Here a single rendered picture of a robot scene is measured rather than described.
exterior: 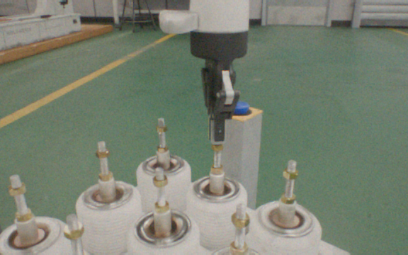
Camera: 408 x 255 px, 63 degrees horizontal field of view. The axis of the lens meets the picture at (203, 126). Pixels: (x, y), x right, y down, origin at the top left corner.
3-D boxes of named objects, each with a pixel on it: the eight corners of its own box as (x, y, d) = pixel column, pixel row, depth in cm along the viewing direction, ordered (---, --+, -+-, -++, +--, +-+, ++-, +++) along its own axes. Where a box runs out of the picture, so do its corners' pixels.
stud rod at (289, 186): (281, 210, 46) (286, 161, 43) (286, 207, 46) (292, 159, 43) (286, 214, 45) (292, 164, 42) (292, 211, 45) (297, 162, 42)
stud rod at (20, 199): (28, 224, 43) (15, 173, 40) (33, 227, 42) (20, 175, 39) (20, 229, 42) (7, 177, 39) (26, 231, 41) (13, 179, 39)
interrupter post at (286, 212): (273, 219, 46) (275, 199, 45) (285, 213, 48) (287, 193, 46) (285, 229, 45) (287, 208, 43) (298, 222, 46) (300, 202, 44)
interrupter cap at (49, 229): (27, 215, 47) (26, 212, 47) (74, 225, 45) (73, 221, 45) (-19, 253, 40) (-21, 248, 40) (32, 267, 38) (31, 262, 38)
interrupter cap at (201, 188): (191, 205, 49) (191, 200, 49) (193, 177, 56) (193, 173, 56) (242, 205, 49) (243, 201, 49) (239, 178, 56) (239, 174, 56)
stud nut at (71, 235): (60, 236, 33) (59, 229, 33) (74, 226, 34) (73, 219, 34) (74, 242, 32) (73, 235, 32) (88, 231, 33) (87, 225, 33)
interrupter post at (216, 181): (209, 195, 52) (209, 176, 51) (209, 186, 54) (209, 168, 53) (224, 195, 52) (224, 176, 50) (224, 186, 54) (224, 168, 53)
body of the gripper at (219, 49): (258, 26, 40) (253, 101, 44) (237, 20, 48) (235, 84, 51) (196, 27, 39) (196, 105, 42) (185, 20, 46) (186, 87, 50)
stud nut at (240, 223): (241, 231, 34) (241, 224, 33) (228, 223, 35) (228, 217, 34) (252, 221, 35) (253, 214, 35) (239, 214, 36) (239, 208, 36)
